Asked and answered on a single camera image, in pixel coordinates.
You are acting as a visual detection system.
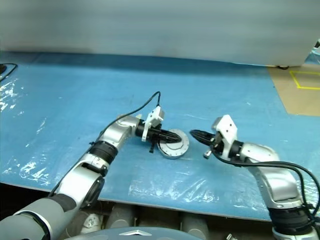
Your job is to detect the white crumpled object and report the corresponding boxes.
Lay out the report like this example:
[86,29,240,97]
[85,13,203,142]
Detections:
[81,214,101,231]

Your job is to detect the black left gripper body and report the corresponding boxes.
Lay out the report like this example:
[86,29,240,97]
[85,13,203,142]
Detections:
[145,126,164,154]

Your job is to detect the brown cardboard sheet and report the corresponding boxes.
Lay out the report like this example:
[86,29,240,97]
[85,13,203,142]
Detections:
[265,63,320,117]

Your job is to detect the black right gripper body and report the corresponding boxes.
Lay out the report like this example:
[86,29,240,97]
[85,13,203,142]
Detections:
[203,131,225,159]

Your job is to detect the white backdrop board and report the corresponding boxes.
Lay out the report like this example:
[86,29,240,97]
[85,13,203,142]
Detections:
[0,0,320,68]

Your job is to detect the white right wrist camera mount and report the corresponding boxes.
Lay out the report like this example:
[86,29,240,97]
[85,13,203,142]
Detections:
[211,114,239,160]

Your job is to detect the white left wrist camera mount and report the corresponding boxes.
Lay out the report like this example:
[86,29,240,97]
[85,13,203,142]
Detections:
[140,105,165,143]

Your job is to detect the black cable at sheet edge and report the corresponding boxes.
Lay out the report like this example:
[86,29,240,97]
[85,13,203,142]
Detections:
[0,62,19,82]

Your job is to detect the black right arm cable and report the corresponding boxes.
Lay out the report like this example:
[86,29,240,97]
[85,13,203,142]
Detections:
[211,149,320,226]

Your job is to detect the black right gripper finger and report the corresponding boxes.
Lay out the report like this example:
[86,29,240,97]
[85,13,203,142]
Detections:
[193,134,213,147]
[189,129,216,140]

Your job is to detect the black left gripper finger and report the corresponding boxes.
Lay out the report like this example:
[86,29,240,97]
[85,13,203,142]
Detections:
[160,136,180,145]
[160,129,185,141]

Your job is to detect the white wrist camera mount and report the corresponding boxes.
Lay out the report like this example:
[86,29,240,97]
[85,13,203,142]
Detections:
[140,105,165,143]
[211,114,239,160]

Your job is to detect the blue plastic table sheet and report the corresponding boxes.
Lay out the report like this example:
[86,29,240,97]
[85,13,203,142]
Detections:
[0,51,320,223]

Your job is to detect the grey rounded cylinder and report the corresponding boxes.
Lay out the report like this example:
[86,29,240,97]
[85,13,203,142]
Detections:
[180,213,210,239]
[106,204,138,230]

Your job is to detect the grey robot torso with chevron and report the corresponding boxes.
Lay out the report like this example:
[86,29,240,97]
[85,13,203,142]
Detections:
[63,225,209,240]

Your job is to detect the yellow tape square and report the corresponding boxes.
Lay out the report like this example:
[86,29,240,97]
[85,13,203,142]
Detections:
[289,70,320,90]

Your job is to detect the silver round motor cover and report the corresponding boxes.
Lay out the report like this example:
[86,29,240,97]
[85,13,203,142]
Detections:
[158,128,190,152]

